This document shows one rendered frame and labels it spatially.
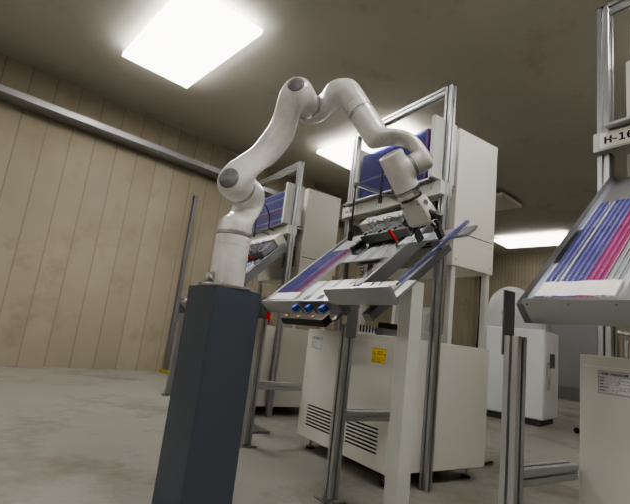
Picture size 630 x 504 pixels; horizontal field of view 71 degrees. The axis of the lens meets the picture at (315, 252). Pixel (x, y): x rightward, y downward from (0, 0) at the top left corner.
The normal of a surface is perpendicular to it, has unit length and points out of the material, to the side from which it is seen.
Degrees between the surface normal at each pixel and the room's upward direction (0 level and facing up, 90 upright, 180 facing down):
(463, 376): 90
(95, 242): 90
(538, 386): 90
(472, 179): 90
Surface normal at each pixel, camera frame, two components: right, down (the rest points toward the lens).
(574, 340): -0.72, -0.22
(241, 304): 0.68, -0.06
